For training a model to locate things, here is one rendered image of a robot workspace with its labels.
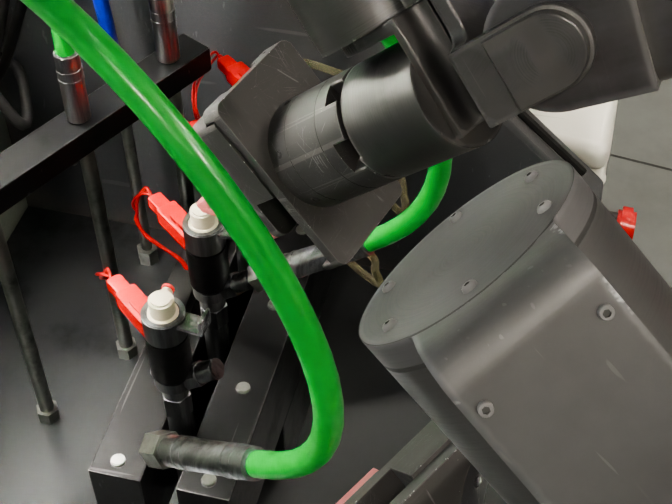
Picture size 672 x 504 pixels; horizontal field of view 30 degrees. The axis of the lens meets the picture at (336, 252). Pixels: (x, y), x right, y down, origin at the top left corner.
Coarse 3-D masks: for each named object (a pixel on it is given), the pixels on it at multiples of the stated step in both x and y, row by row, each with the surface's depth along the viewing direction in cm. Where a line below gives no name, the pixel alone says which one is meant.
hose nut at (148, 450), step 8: (152, 432) 70; (160, 432) 70; (168, 432) 70; (176, 432) 70; (144, 440) 70; (152, 440) 69; (160, 440) 69; (144, 448) 69; (152, 448) 69; (144, 456) 69; (152, 456) 69; (152, 464) 69; (160, 464) 69
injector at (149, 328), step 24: (144, 312) 78; (144, 336) 78; (168, 336) 77; (168, 360) 79; (192, 360) 81; (216, 360) 81; (168, 384) 81; (192, 384) 81; (168, 408) 84; (192, 408) 84; (192, 432) 86
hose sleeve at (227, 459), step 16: (160, 448) 68; (176, 448) 67; (192, 448) 66; (208, 448) 65; (224, 448) 64; (240, 448) 63; (256, 448) 63; (176, 464) 67; (192, 464) 66; (208, 464) 65; (224, 464) 64; (240, 464) 63; (240, 480) 64; (256, 480) 63
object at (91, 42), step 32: (32, 0) 49; (64, 0) 49; (64, 32) 48; (96, 32) 48; (96, 64) 48; (128, 64) 48; (128, 96) 48; (160, 96) 49; (160, 128) 48; (192, 128) 49; (192, 160) 49; (224, 192) 49; (224, 224) 50; (256, 224) 50; (256, 256) 50; (288, 288) 50; (288, 320) 51; (320, 352) 52; (320, 384) 53; (320, 416) 54; (320, 448) 56
